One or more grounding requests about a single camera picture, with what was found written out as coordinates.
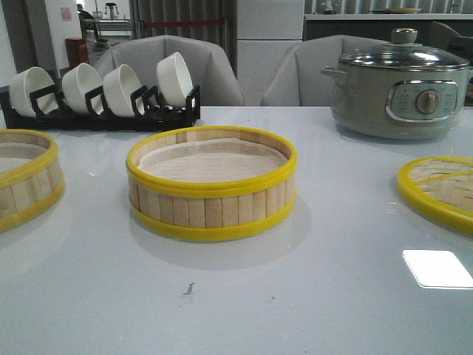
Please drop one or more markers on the bamboo steamer tray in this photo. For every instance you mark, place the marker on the bamboo steamer tray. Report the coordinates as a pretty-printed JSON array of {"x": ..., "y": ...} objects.
[
  {"x": 31, "y": 176},
  {"x": 212, "y": 183}
]

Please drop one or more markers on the red trash bin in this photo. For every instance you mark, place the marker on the red trash bin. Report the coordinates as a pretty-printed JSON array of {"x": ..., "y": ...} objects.
[{"x": 77, "y": 51}]

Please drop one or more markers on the red barrier belt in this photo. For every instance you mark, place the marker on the red barrier belt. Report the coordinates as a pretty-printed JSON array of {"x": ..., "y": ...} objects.
[{"x": 171, "y": 24}]

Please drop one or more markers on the glass pot lid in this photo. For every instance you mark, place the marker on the glass pot lid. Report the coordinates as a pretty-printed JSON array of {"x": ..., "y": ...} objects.
[{"x": 402, "y": 53}]

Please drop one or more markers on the white refrigerator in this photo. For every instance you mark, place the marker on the white refrigerator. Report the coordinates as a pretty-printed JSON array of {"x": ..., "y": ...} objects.
[{"x": 265, "y": 30}]

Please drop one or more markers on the left grey chair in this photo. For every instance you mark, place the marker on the left grey chair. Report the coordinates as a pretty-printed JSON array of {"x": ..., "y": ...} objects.
[{"x": 207, "y": 63}]

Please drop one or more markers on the right grey chair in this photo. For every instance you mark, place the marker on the right grey chair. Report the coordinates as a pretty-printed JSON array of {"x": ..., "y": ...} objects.
[{"x": 298, "y": 80}]

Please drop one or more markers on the white bowl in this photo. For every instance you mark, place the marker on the white bowl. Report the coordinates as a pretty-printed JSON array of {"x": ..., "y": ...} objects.
[
  {"x": 118, "y": 85},
  {"x": 23, "y": 84},
  {"x": 76, "y": 83},
  {"x": 174, "y": 79}
]

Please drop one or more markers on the black dish rack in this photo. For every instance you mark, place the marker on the black dish rack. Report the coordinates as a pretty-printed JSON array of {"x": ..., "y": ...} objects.
[{"x": 149, "y": 112}]

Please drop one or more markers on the grey chair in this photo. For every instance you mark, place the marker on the grey chair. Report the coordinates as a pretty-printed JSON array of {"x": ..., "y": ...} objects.
[
  {"x": 298, "y": 80},
  {"x": 207, "y": 63}
]

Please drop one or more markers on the bamboo steamer lid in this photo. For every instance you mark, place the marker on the bamboo steamer lid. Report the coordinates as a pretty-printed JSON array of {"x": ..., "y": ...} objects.
[{"x": 439, "y": 188}]

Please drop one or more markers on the green electric cooking pot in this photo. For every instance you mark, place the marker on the green electric cooking pot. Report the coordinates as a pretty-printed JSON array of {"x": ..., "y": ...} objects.
[{"x": 397, "y": 104}]

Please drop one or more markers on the grey kitchen counter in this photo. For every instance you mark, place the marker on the grey kitchen counter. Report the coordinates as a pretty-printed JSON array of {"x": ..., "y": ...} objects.
[{"x": 379, "y": 26}]

